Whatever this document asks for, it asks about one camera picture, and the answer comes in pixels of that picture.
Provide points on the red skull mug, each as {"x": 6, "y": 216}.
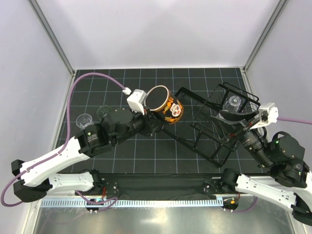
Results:
{"x": 164, "y": 105}

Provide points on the black wire dish rack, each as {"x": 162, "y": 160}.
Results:
{"x": 204, "y": 134}

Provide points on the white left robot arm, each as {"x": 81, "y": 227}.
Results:
{"x": 41, "y": 176}

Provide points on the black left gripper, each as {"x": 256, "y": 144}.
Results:
{"x": 150, "y": 123}

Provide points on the small clear faceted glass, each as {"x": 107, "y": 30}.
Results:
{"x": 232, "y": 104}

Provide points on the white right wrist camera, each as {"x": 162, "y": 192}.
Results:
{"x": 267, "y": 115}

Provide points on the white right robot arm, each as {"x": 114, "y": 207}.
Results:
{"x": 283, "y": 156}

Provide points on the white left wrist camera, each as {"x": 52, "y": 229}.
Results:
{"x": 135, "y": 99}

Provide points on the green grey mug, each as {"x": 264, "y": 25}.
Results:
{"x": 103, "y": 110}

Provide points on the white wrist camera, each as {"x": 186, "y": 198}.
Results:
{"x": 135, "y": 99}
{"x": 267, "y": 115}

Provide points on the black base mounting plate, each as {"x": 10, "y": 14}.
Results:
{"x": 161, "y": 186}

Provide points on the black grid mat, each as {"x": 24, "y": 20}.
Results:
{"x": 157, "y": 154}

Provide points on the clear plastic cup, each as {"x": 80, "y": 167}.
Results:
{"x": 83, "y": 121}

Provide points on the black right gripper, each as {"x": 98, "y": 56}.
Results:
{"x": 241, "y": 116}

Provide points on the aluminium rail with slots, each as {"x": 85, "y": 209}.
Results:
{"x": 97, "y": 202}

